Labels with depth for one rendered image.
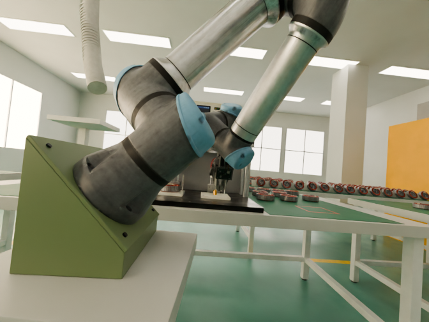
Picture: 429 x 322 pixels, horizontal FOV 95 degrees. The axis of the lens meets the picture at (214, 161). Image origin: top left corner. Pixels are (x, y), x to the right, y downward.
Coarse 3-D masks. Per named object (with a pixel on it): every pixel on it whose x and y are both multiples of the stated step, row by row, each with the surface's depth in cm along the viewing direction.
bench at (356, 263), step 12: (360, 204) 174; (372, 204) 162; (384, 204) 157; (396, 204) 164; (408, 204) 173; (408, 216) 133; (420, 216) 126; (360, 240) 180; (360, 264) 173; (372, 264) 180; (384, 264) 181; (396, 264) 182; (384, 276) 154; (396, 288) 141
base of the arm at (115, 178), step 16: (128, 144) 33; (80, 160) 33; (96, 160) 33; (112, 160) 32; (128, 160) 32; (144, 160) 32; (80, 176) 31; (96, 176) 31; (112, 176) 31; (128, 176) 32; (144, 176) 33; (160, 176) 34; (96, 192) 30; (112, 192) 31; (128, 192) 32; (144, 192) 34; (96, 208) 30; (112, 208) 31; (128, 208) 34; (144, 208) 36; (128, 224) 35
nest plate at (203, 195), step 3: (201, 192) 110; (204, 192) 112; (207, 192) 113; (201, 195) 98; (204, 195) 99; (207, 195) 100; (210, 195) 101; (213, 195) 102; (216, 195) 103; (219, 195) 104; (222, 195) 105; (225, 195) 106; (228, 195) 107; (207, 198) 99; (210, 198) 99; (213, 198) 99; (216, 198) 99; (219, 198) 99; (222, 198) 99; (225, 198) 99; (228, 198) 99
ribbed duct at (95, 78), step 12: (84, 0) 191; (96, 0) 196; (84, 12) 190; (96, 12) 196; (84, 24) 189; (96, 24) 195; (84, 36) 187; (96, 36) 192; (84, 48) 186; (96, 48) 190; (84, 60) 185; (96, 60) 186; (84, 72) 185; (96, 72) 180; (96, 84) 179
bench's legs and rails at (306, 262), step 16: (304, 240) 179; (416, 240) 89; (224, 256) 172; (240, 256) 173; (256, 256) 174; (272, 256) 175; (288, 256) 176; (304, 256) 177; (416, 256) 89; (304, 272) 176; (320, 272) 153; (416, 272) 89; (336, 288) 134; (400, 288) 93; (416, 288) 88; (352, 304) 120; (400, 304) 92; (416, 304) 88; (368, 320) 109; (400, 320) 92; (416, 320) 88
